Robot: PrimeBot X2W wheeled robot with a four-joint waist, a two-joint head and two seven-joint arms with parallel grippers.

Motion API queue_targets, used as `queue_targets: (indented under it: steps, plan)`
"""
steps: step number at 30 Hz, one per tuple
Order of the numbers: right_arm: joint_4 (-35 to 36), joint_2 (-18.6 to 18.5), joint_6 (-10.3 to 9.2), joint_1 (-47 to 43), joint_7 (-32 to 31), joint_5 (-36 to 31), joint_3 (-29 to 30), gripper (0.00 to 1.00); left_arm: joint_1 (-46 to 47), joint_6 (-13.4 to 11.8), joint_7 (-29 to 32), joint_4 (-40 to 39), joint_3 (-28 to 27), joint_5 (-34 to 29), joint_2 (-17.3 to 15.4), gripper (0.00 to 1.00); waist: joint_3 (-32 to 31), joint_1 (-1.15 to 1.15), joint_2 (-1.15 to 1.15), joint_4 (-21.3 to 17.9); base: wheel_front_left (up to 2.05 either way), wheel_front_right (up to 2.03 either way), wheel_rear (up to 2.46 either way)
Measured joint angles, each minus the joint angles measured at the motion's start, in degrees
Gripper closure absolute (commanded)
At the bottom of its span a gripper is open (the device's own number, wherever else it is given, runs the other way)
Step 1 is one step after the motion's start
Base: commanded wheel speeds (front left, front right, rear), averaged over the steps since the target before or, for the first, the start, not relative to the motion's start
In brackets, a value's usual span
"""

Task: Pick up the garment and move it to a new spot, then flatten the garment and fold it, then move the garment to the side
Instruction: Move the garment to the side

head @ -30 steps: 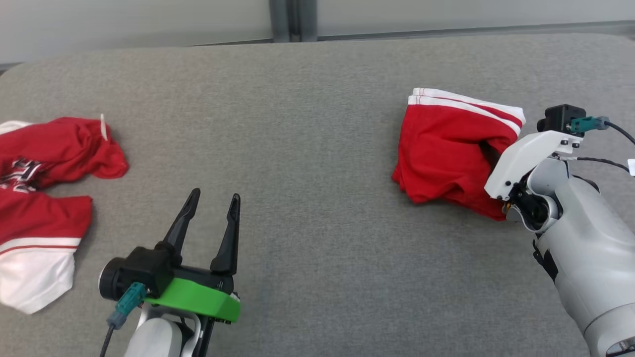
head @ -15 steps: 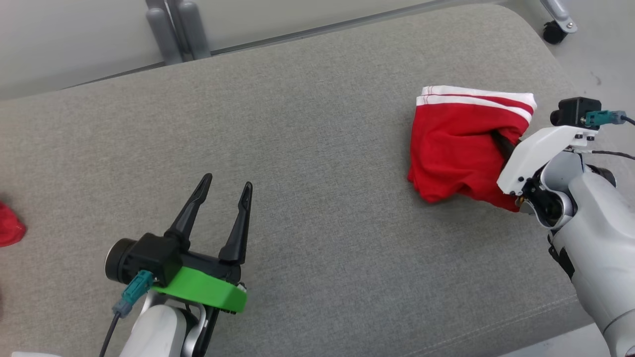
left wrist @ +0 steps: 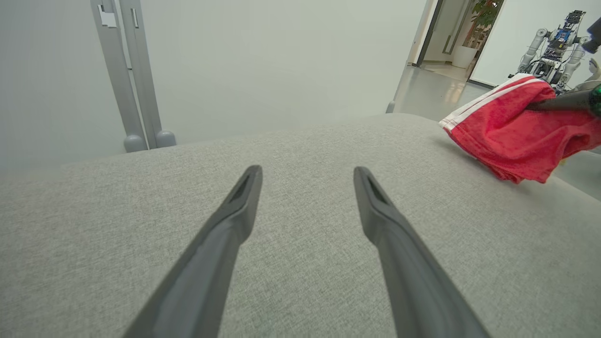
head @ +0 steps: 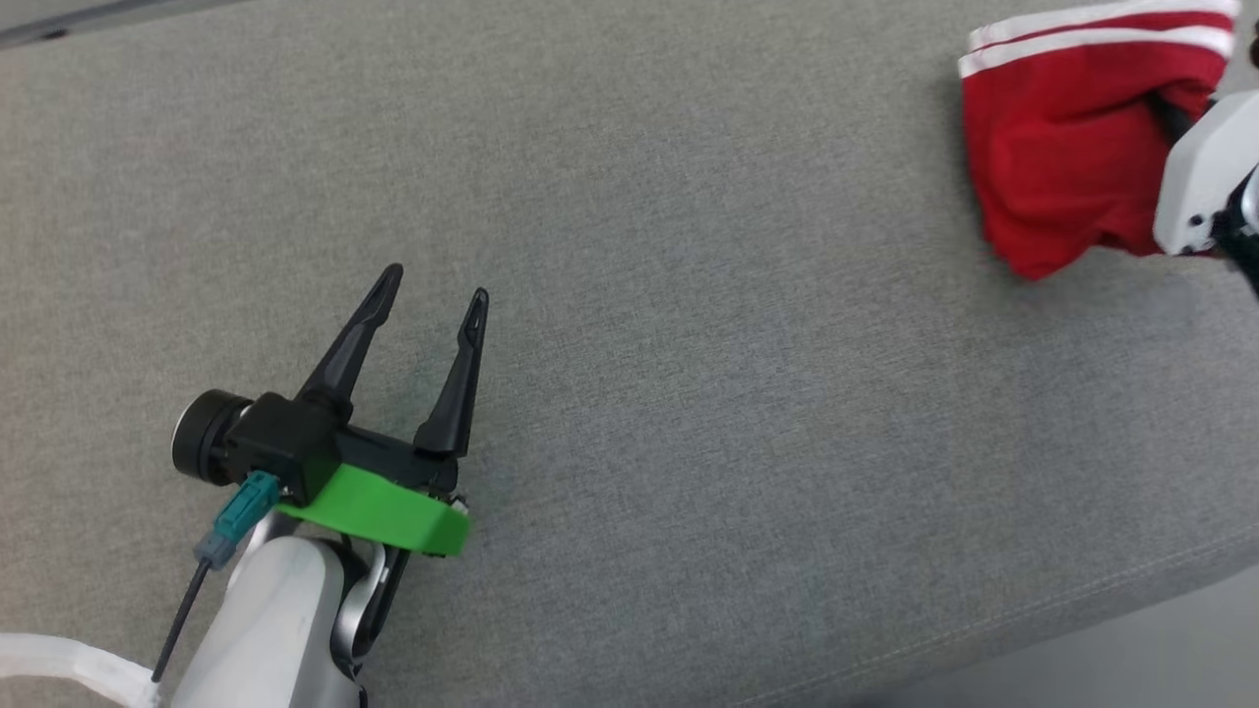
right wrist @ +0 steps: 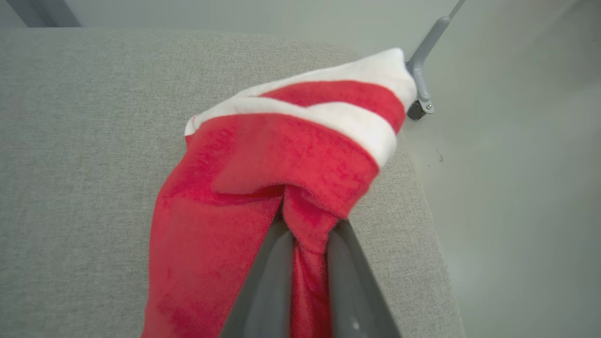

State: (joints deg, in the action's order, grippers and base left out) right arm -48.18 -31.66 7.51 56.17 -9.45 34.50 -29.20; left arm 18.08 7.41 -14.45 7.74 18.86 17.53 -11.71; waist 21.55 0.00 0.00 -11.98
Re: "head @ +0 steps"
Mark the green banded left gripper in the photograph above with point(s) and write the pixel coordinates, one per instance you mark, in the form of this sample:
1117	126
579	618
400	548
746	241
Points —
384	506

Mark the red shorts with white stripes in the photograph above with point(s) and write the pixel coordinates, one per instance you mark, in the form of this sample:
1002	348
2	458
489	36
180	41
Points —
1052	167

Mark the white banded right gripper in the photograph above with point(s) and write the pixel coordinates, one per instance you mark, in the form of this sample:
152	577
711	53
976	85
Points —
1205	177

